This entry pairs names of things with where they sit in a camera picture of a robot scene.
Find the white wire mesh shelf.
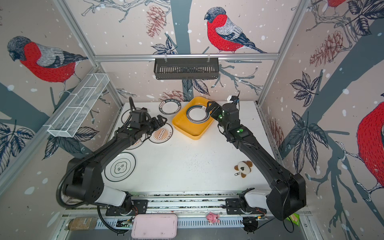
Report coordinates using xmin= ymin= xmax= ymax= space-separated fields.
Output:
xmin=48 ymin=73 xmax=110 ymax=138

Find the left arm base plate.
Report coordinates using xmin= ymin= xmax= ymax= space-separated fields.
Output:
xmin=106 ymin=200 xmax=149 ymax=217

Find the brown grain bag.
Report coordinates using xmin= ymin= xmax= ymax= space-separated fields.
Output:
xmin=67 ymin=217 xmax=98 ymax=231

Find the yellow plastic bin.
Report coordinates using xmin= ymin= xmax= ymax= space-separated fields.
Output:
xmin=172 ymin=97 xmax=214 ymax=140

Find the green snack packet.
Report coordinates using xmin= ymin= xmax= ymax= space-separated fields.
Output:
xmin=286 ymin=213 xmax=300 ymax=226

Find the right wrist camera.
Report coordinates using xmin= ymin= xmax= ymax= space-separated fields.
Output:
xmin=227 ymin=96 xmax=240 ymax=105

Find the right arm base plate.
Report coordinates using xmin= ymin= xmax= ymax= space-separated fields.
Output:
xmin=224 ymin=199 xmax=267 ymax=215

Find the green rim plate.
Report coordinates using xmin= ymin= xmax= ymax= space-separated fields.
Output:
xmin=186 ymin=105 xmax=209 ymax=124
xmin=159 ymin=99 xmax=182 ymax=115

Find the orange sunburst plate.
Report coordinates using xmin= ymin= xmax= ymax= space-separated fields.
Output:
xmin=149 ymin=123 xmax=174 ymax=144
xmin=121 ymin=109 xmax=132 ymax=124

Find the brown white plush toy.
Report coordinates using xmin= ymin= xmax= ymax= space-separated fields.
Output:
xmin=234 ymin=161 xmax=253 ymax=178

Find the pink pig toy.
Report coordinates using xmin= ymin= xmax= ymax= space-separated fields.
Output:
xmin=206 ymin=212 xmax=221 ymax=225

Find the pink plastic tray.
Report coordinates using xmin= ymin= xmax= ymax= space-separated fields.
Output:
xmin=131 ymin=214 xmax=178 ymax=240

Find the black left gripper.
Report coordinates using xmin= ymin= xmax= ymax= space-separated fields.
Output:
xmin=140 ymin=114 xmax=167 ymax=136

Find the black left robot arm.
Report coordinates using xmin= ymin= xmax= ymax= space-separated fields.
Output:
xmin=56 ymin=98 xmax=168 ymax=212

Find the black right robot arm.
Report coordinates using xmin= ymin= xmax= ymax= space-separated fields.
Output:
xmin=206 ymin=102 xmax=307 ymax=221

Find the orange plate under arm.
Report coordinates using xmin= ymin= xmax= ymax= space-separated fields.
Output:
xmin=126 ymin=134 xmax=148 ymax=150

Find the black hanging wire basket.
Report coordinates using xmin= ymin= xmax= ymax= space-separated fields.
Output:
xmin=154 ymin=58 xmax=219 ymax=80

